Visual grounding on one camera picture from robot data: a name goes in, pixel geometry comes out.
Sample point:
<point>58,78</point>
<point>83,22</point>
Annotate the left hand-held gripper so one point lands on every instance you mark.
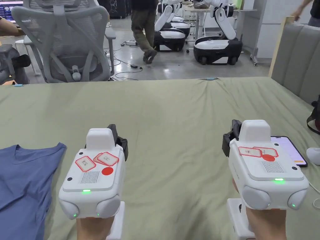
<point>90,185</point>

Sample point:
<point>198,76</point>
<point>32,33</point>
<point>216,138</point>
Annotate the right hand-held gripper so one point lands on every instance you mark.
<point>265,180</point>

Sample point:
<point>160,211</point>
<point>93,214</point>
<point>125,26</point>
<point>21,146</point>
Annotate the person's left hand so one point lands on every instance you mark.
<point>95,228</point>

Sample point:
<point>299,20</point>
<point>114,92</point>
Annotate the person's right hand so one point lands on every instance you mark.
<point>267,225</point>

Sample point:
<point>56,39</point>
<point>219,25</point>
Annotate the bed with pale green sheet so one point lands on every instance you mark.
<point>170,120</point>

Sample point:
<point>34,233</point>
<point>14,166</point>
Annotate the black smartphone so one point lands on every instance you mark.
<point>290,150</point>

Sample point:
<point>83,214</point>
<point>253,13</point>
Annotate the small blue sheet clip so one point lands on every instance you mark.
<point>18,85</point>
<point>210,79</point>

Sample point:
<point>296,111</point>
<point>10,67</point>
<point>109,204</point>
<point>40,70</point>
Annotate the white hand controller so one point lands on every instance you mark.
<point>314,156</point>

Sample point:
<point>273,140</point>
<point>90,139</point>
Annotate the black bag with red trim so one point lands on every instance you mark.
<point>315,120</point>

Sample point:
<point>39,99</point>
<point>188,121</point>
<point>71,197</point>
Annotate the white and black wheeled robot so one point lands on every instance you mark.
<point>220,47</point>
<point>167,37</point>

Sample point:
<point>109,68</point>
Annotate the white power strip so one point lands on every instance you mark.
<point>131,43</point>

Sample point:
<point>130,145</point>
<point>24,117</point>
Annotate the blue shirt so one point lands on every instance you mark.
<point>22,185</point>

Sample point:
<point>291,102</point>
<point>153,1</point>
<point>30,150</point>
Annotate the grey padded headboard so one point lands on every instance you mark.
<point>297,57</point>

